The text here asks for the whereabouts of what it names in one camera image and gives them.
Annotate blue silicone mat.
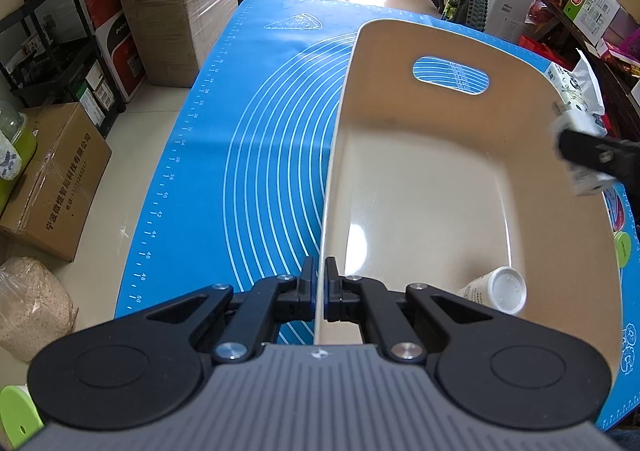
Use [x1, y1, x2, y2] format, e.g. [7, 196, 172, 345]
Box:
[114, 0, 640, 432]

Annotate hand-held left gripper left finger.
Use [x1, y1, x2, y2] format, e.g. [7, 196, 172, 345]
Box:
[145, 257, 317, 365]

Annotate floral soft tissue pack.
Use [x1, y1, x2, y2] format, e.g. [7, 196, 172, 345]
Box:
[547, 49, 619, 198]

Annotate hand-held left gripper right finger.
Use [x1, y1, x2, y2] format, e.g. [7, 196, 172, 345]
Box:
[324, 257, 497, 365]

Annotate beige plastic basket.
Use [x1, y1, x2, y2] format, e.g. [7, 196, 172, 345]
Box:
[313, 18, 630, 368]

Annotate green plastic stool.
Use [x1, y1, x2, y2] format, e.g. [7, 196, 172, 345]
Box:
[0, 383, 46, 451]

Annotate black utility cart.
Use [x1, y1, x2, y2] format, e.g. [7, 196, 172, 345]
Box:
[0, 0, 127, 140]

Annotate red and white appliance box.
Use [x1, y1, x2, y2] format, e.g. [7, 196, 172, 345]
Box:
[80, 0, 147, 104]

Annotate green and white carton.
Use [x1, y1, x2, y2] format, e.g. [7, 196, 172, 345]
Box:
[562, 0, 621, 57]

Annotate clear sack of grain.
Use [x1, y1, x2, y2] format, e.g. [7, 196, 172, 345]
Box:
[0, 256, 79, 363]

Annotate white plastic bottle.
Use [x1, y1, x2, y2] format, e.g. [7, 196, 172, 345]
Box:
[455, 266, 529, 316]

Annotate low brown cardboard box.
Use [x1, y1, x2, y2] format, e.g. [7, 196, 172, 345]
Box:
[0, 102, 113, 263]

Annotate dark wooden shelf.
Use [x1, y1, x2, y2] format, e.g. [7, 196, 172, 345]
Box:
[536, 0, 640, 144]

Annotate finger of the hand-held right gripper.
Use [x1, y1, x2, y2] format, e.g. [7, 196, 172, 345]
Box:
[557, 129, 640, 182]

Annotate red gift bag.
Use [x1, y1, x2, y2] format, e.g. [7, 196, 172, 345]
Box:
[517, 33, 557, 62]

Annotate tape-wrapped cardboard box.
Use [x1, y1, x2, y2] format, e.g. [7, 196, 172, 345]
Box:
[121, 0, 240, 88]

